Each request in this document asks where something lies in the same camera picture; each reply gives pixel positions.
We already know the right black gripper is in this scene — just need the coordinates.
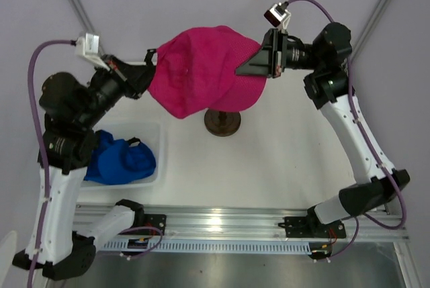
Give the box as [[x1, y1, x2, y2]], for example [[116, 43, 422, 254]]
[[235, 28, 324, 79]]

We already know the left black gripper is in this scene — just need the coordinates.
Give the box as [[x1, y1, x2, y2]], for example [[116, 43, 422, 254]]
[[79, 53, 162, 126]]

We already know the blue baseball cap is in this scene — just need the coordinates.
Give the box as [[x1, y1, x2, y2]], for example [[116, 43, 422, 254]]
[[84, 130, 157, 186]]

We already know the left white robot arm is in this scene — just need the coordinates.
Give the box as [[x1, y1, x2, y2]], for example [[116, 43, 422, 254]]
[[12, 50, 155, 281]]

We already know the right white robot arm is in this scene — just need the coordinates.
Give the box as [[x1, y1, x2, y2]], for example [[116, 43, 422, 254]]
[[236, 22, 411, 237]]

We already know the white plastic basket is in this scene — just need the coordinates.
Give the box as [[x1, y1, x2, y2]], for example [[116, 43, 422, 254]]
[[81, 121, 166, 193]]

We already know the dark round mannequin stand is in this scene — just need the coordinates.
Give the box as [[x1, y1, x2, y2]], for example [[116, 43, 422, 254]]
[[204, 109, 241, 137]]

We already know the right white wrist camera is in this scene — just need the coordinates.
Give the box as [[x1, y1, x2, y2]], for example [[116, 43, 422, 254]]
[[264, 1, 292, 31]]

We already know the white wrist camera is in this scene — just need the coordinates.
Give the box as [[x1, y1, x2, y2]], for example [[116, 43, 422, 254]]
[[264, 1, 292, 31], [75, 32, 109, 70]]

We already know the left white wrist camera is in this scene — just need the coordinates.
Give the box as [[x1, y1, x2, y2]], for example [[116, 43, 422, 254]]
[[75, 32, 109, 70]]

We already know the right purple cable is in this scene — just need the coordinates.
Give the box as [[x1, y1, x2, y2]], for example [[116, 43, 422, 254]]
[[285, 0, 409, 262]]

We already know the purple cable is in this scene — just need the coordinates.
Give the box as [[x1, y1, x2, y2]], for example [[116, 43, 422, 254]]
[[26, 39, 165, 288], [285, 0, 409, 262]]

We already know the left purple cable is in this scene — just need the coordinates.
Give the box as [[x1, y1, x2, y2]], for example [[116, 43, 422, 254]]
[[26, 39, 165, 288]]

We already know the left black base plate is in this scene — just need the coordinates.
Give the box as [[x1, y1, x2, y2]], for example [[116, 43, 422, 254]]
[[134, 214, 167, 236]]

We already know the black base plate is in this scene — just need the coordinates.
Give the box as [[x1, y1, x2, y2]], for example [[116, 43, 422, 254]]
[[277, 216, 347, 239], [134, 214, 167, 236]]

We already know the right aluminium frame post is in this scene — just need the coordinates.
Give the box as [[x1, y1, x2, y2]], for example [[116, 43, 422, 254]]
[[351, 0, 392, 61]]

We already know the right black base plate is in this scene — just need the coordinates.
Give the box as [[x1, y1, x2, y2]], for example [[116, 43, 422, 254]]
[[277, 216, 347, 239]]

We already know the white slotted cable duct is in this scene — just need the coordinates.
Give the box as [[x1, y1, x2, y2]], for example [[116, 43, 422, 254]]
[[101, 238, 311, 255]]

